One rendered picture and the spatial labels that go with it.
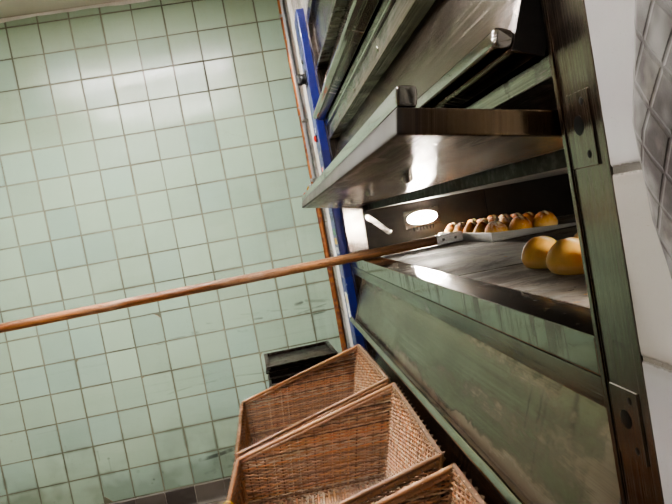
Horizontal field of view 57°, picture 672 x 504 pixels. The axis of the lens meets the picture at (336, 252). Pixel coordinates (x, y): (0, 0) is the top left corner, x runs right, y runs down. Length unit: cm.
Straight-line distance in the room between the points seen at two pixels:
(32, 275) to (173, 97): 114
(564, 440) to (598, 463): 7
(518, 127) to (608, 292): 17
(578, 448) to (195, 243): 271
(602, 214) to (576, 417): 28
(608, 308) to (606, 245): 6
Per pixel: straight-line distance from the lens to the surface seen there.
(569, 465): 77
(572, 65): 59
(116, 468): 356
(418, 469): 126
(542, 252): 111
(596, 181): 57
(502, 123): 59
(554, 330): 70
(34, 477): 368
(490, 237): 187
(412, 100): 57
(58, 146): 344
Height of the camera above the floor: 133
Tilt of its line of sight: 3 degrees down
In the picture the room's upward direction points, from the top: 10 degrees counter-clockwise
